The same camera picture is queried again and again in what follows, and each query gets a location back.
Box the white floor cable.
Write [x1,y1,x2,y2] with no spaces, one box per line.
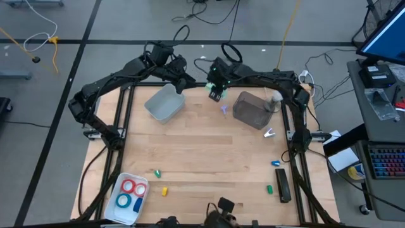
[23,0,59,53]

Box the black mini computer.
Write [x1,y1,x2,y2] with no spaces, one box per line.
[358,64,397,89]

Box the white power adapter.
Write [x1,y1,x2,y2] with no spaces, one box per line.
[299,70,315,84]

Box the black square device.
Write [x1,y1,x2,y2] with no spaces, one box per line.
[217,196,235,215]

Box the blue tape roll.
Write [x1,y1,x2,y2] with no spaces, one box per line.
[132,197,144,213]

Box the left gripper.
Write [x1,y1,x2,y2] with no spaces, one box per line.
[164,55,197,95]

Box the white rectangular tray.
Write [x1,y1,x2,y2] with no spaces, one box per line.
[103,172,150,226]

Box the mint green stapler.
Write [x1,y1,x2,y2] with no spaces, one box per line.
[204,81,229,99]

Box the grey translucent plastic bin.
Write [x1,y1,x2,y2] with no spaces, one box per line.
[232,91,275,130]

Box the black coiled cable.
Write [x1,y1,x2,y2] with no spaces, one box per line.
[220,0,244,66]

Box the yellow blue cup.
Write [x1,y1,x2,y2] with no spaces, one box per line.
[347,163,366,181]

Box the backlit keyboard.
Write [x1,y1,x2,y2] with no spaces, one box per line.
[366,145,405,181]

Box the monitor with blue screen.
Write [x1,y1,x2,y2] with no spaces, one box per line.
[356,0,405,67]

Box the white light bulb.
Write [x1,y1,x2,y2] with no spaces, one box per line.
[264,90,284,113]

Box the clear plastic bag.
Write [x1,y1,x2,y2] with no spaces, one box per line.
[363,87,401,122]

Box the white plastic bin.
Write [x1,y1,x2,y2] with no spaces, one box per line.
[144,83,187,125]

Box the black stapler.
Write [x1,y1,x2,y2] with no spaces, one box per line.
[274,168,292,203]

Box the black aluminium table frame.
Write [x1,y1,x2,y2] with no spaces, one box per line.
[75,81,341,228]

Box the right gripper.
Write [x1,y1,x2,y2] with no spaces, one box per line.
[207,58,232,103]

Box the pink tape roll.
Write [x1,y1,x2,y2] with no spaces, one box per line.
[133,182,148,198]

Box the black floor fan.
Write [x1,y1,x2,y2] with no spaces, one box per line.
[351,0,404,48]

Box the teal tape roll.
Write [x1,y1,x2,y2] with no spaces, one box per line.
[115,193,132,209]

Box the yellow hanging cable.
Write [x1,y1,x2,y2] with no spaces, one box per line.
[275,0,301,71]

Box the white paper box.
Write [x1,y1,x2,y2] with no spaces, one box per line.
[327,147,361,174]

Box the grey desk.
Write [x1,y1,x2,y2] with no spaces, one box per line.
[346,58,405,222]

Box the red tape roll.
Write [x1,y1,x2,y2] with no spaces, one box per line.
[120,179,137,194]

